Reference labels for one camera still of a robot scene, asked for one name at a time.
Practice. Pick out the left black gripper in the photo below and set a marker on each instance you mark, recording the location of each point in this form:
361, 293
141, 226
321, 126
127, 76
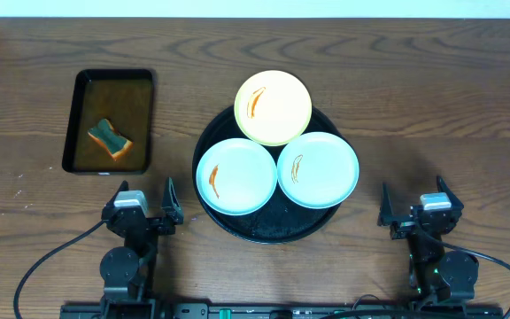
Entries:
150, 222

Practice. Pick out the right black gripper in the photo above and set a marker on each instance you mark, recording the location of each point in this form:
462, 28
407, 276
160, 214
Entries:
387, 218

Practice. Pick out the orange green scrub sponge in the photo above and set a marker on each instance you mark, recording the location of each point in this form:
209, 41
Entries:
105, 134

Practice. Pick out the light blue plate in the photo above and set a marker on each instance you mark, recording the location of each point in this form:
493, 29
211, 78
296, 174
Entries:
236, 176
318, 170

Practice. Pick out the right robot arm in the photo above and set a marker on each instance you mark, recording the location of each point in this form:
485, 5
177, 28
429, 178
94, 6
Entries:
441, 278

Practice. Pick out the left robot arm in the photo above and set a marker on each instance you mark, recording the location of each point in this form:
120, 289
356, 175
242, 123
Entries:
128, 270

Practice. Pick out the black rectangular water tray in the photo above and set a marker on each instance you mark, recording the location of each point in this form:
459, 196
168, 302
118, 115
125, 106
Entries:
126, 98

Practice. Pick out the round black serving tray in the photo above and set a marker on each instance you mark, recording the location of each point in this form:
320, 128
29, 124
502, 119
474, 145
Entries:
280, 220

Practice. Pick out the yellow plate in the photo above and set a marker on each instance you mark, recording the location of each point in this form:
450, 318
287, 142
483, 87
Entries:
273, 107

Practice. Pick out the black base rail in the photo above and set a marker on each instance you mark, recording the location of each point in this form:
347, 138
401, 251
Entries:
204, 311

